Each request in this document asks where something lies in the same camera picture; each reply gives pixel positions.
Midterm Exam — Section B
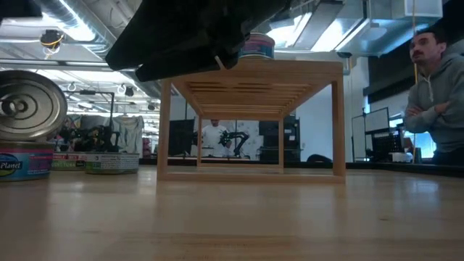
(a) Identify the black metal frame rig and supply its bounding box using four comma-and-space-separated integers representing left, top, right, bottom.
57, 89, 116, 153

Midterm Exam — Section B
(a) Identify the black cabinet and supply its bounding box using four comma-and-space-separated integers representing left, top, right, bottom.
259, 115, 302, 162

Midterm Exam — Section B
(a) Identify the green Bumble Bee tuna can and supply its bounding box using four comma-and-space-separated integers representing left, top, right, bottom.
84, 152, 141, 175
51, 152, 88, 172

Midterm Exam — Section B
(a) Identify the wooden slatted shelf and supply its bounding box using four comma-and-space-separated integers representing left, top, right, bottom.
156, 57, 347, 184

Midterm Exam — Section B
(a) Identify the black ceiling cable reel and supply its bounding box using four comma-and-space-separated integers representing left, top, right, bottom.
38, 28, 65, 61

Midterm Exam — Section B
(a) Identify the black standing panel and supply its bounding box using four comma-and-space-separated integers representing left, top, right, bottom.
168, 118, 196, 157

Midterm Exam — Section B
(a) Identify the person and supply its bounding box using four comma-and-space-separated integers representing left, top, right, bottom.
403, 27, 464, 167
201, 119, 233, 157

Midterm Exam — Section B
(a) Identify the black bag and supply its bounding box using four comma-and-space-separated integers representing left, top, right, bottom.
306, 154, 334, 163

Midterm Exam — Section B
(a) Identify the white crumpled sheet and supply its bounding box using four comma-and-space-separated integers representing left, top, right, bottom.
110, 115, 145, 154

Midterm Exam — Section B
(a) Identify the black wire rack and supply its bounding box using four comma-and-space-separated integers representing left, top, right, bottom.
371, 129, 406, 162

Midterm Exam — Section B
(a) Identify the yellow hanging cable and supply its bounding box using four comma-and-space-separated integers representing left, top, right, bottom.
411, 0, 419, 164

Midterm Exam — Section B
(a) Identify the silver ventilation duct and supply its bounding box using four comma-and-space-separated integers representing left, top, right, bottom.
27, 0, 162, 99

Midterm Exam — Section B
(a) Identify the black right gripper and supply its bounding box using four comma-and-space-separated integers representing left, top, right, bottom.
105, 0, 291, 83

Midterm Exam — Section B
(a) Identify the white patterned board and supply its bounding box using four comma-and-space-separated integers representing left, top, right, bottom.
235, 120, 260, 160

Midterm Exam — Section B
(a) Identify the blue Wild Planet salmon can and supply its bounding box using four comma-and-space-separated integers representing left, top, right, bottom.
0, 70, 69, 143
238, 31, 276, 60
0, 140, 56, 183

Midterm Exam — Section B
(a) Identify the black aluminium rail frame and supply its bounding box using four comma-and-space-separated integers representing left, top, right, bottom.
139, 155, 464, 178

